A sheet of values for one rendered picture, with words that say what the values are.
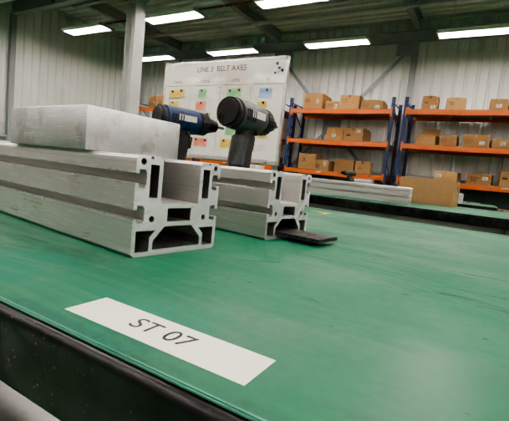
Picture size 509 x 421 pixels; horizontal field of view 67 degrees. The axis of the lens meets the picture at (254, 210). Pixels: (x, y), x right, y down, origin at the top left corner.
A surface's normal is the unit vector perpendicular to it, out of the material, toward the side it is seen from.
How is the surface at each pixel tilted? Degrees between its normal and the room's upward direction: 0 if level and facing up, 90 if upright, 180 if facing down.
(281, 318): 0
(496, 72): 90
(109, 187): 90
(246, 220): 90
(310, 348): 0
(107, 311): 0
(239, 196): 90
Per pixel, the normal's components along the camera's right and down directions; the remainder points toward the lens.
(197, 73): -0.51, 0.04
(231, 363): 0.11, -0.99
